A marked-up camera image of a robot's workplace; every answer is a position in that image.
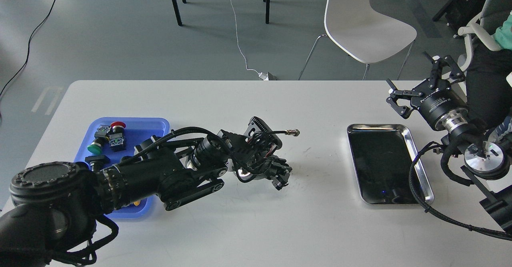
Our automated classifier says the white cable with plug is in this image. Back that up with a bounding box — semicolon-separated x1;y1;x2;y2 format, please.
225;0;278;81

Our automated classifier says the green push button switch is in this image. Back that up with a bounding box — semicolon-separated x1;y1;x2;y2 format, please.
87;124;110;155

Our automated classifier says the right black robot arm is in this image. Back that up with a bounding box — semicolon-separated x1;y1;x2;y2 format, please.
386;55;512;240

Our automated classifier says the red mushroom push button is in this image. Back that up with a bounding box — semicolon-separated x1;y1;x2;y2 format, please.
108;121;126;152

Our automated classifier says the white plastic chair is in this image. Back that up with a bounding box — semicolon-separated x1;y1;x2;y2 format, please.
298;0;418;80

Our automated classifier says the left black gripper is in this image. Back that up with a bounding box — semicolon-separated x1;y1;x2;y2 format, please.
218;117;300;187

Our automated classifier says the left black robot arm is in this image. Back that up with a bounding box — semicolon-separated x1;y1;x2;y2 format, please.
1;117;300;267

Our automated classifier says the black square push button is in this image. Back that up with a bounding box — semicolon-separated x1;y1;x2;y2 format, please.
84;155;110;172

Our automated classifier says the grey office chair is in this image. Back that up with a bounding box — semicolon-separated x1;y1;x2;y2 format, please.
458;0;512;74

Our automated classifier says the shiny metal tray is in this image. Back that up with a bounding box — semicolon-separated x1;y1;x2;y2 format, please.
347;124;418;205

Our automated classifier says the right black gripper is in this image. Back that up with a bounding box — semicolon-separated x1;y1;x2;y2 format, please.
386;51;469;130

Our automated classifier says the seated person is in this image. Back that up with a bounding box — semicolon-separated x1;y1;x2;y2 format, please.
466;15;512;143

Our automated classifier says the black floor cable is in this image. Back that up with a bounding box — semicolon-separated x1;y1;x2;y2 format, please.
0;0;192;115

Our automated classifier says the blue plastic tray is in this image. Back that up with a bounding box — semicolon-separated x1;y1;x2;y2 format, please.
74;117;170;220

